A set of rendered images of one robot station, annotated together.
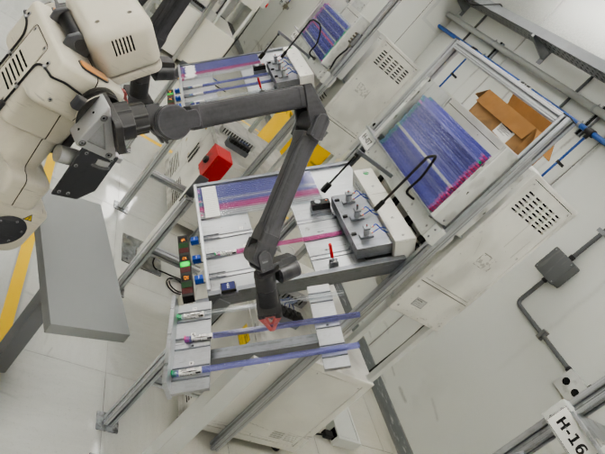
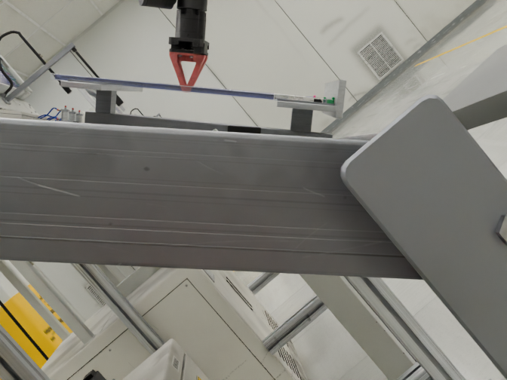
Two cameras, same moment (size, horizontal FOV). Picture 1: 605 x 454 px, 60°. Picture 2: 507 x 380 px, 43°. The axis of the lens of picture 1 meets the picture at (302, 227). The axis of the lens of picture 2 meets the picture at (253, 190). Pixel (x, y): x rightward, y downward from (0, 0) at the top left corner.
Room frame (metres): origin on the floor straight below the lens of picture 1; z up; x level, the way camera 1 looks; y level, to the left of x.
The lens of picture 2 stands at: (2.38, 0.57, 0.79)
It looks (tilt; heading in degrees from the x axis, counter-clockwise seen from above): 5 degrees down; 215
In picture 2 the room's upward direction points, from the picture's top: 40 degrees counter-clockwise
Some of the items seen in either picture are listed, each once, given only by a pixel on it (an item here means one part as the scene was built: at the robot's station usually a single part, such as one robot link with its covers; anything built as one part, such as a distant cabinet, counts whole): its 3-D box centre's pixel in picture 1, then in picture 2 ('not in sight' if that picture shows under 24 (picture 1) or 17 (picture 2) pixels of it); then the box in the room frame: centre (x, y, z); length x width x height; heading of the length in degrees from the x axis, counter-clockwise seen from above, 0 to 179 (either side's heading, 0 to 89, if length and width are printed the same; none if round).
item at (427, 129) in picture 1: (437, 154); not in sight; (2.06, -0.18, 1.52); 0.51 x 0.13 x 0.27; 35
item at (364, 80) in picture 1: (286, 116); not in sight; (3.37, 0.57, 0.95); 1.35 x 0.82 x 1.90; 125
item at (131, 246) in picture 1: (180, 206); not in sight; (2.49, 0.55, 0.39); 0.24 x 0.24 x 0.78; 35
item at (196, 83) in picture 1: (235, 134); not in sight; (3.24, 0.73, 0.66); 1.01 x 0.73 x 1.31; 125
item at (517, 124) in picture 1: (520, 124); not in sight; (2.32, -0.36, 1.82); 0.68 x 0.30 x 0.20; 35
